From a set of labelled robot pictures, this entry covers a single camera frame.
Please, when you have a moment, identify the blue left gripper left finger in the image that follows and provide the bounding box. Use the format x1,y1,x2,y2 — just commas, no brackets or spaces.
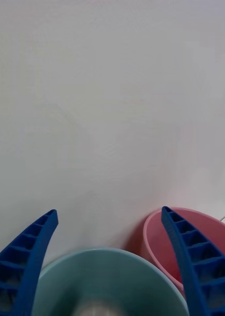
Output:
0,209,59,316

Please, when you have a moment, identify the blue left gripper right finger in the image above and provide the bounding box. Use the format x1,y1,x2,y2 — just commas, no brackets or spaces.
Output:
161,205,225,316

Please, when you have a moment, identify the pink plastic bin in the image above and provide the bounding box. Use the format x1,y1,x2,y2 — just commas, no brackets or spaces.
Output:
142,206,225,300

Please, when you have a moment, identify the pale blue plastic bin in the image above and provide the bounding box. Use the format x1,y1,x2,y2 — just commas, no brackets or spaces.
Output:
32,247,190,316

